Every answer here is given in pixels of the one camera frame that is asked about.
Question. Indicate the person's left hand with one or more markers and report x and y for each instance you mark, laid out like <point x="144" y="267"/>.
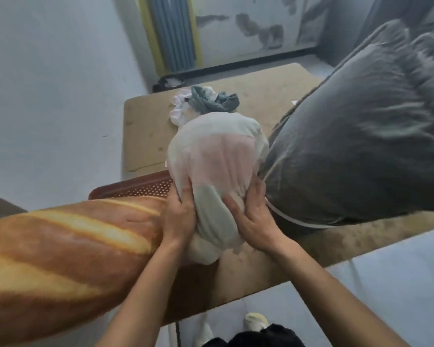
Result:
<point x="179" y="220"/>

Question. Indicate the person's right hand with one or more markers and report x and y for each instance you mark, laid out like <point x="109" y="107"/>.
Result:
<point x="258" y="224"/>

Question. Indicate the white and pink pillow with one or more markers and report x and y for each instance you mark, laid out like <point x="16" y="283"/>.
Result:
<point x="217" y="151"/>

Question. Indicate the plain grey cushion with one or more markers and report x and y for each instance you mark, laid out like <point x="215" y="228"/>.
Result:
<point x="347" y="140"/>

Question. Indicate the bread loaf shaped pillow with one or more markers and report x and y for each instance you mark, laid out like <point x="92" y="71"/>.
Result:
<point x="58" y="256"/>

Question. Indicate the person's left forearm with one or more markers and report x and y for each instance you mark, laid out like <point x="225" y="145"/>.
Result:
<point x="141" y="303"/>

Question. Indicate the person's right forearm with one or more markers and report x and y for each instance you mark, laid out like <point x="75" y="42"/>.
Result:
<point x="329" y="307"/>

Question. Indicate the person's black trousers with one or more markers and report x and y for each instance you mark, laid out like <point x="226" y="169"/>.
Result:
<point x="260" y="337"/>

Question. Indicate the pink plastic basket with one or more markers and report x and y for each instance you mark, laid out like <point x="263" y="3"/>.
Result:
<point x="137" y="186"/>

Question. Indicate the wooden table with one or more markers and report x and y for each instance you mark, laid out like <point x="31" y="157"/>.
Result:
<point x="148" y="133"/>

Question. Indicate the grey cloth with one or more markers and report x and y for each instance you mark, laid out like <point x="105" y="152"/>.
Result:
<point x="202" y="99"/>

